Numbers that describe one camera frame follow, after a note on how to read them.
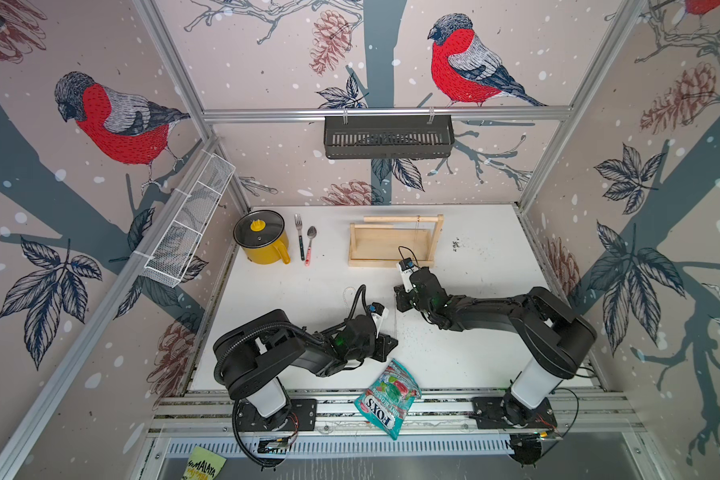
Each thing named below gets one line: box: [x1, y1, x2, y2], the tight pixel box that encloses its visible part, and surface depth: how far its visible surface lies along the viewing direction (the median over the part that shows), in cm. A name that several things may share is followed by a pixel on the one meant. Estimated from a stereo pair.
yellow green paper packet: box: [184, 446, 227, 480], surface depth 68 cm
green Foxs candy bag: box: [354, 358, 422, 441], surface depth 75 cm
